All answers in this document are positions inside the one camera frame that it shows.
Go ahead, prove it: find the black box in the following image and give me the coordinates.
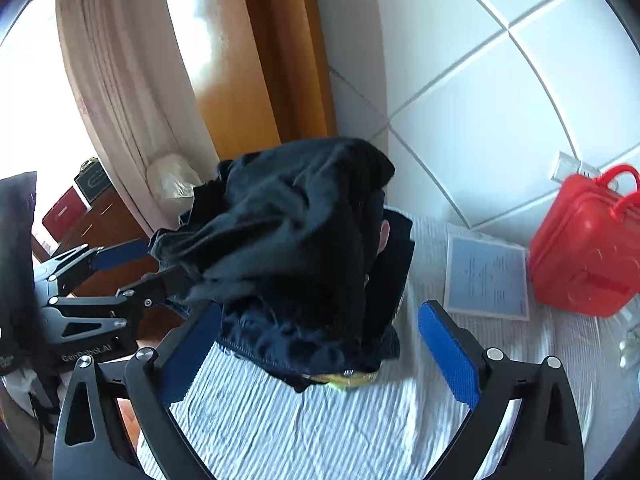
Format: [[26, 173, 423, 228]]
[[74, 157, 112, 206]]

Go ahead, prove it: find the white wall outlet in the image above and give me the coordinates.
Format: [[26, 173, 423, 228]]
[[550, 151, 601, 183]]

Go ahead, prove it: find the white striped sheet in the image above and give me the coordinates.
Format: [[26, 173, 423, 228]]
[[135, 210, 640, 480]]

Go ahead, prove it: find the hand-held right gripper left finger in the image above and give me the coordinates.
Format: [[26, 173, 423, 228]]
[[52, 301, 223, 480]]

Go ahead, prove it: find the red box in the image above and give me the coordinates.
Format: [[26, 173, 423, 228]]
[[41, 186, 91, 237]]

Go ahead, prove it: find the beige curtain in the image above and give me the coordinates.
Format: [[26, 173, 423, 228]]
[[54, 0, 221, 233]]

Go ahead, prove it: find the wooden door frame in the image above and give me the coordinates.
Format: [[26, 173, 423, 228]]
[[160, 0, 337, 161]]

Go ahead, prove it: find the red hard-shell suitcase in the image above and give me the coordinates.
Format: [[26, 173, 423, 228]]
[[529, 165, 640, 318]]

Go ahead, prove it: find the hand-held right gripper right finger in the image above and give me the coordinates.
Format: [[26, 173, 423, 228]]
[[418, 301, 586, 480]]

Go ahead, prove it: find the black printed t-shirt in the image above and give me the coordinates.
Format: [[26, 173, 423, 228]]
[[149, 136, 397, 361]]

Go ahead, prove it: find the brown wooden dresser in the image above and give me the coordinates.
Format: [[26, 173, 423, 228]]
[[31, 187, 186, 341]]

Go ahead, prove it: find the white plastic bag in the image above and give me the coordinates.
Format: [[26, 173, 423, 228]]
[[146, 152, 203, 203]]

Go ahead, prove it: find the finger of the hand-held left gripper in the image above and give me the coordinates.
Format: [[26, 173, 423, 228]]
[[42, 265, 196, 345], [31, 238, 152, 302]]

